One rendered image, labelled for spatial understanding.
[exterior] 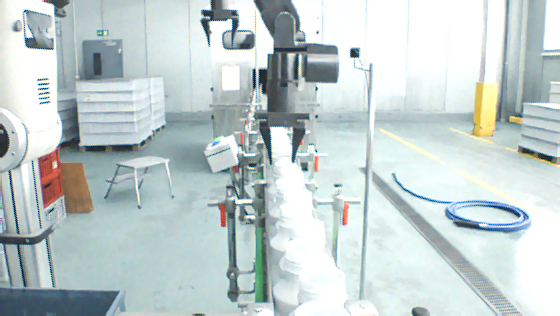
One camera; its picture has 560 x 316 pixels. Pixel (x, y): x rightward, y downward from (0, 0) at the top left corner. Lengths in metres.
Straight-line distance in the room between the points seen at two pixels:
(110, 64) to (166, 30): 1.66
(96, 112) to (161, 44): 4.21
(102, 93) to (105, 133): 0.66
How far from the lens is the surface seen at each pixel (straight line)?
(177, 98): 11.22
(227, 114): 5.53
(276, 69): 0.77
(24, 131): 1.07
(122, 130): 7.44
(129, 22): 11.53
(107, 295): 0.83
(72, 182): 4.32
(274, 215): 0.63
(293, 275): 0.41
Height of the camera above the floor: 1.33
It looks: 12 degrees down
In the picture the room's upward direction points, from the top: straight up
